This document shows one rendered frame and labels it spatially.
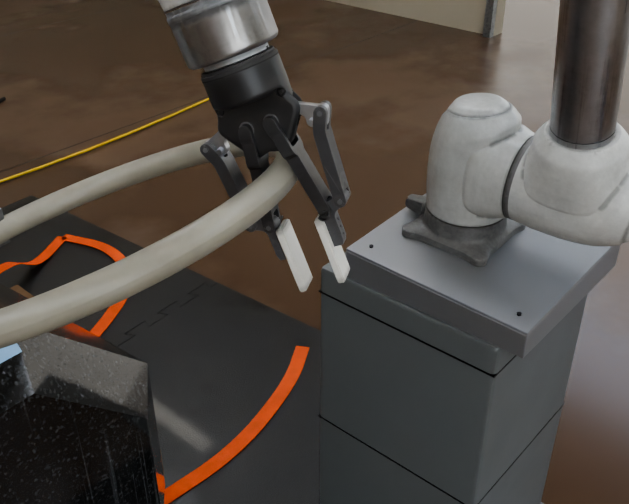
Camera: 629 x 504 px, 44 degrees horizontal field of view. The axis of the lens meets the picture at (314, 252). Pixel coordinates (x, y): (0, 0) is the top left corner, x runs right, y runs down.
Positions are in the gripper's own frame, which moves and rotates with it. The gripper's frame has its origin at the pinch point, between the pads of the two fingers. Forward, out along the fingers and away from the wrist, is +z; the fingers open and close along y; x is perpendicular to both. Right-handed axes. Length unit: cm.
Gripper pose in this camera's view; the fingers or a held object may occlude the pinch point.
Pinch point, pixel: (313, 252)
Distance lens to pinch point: 77.9
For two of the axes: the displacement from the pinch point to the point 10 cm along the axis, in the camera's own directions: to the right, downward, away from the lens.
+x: -2.3, 4.2, -8.8
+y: -9.1, 2.3, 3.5
